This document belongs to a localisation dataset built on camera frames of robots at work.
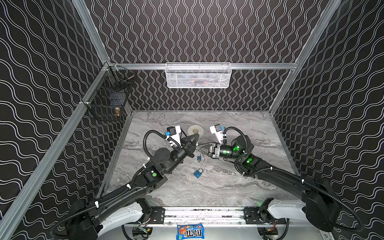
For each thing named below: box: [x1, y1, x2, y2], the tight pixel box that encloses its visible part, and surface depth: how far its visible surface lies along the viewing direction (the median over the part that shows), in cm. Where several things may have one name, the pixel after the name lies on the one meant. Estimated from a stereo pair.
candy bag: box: [176, 222, 205, 240], surface depth 70 cm
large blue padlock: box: [193, 168, 204, 179], surface depth 90 cm
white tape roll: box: [187, 124, 204, 137], surface depth 112 cm
